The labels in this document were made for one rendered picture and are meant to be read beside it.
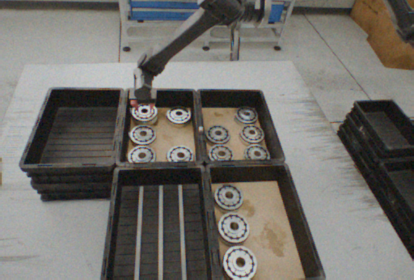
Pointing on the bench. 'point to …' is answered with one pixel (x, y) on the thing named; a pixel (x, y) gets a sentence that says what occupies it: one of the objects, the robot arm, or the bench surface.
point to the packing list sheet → (14, 150)
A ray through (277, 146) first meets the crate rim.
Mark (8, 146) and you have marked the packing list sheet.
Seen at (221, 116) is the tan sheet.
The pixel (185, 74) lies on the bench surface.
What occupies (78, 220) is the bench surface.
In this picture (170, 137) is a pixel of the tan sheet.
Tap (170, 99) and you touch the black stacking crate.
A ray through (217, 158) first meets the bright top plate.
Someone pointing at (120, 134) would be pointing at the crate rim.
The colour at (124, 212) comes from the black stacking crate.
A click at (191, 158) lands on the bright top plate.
